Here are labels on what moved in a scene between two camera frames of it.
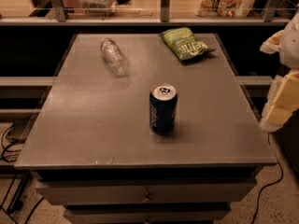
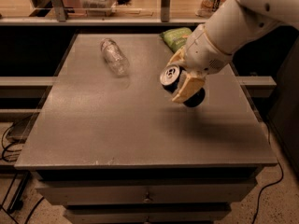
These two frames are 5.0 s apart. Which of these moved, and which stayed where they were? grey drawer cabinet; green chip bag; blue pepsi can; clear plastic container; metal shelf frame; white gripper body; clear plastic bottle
Moved: white gripper body; blue pepsi can
Stayed: grey drawer cabinet; metal shelf frame; clear plastic container; green chip bag; clear plastic bottle
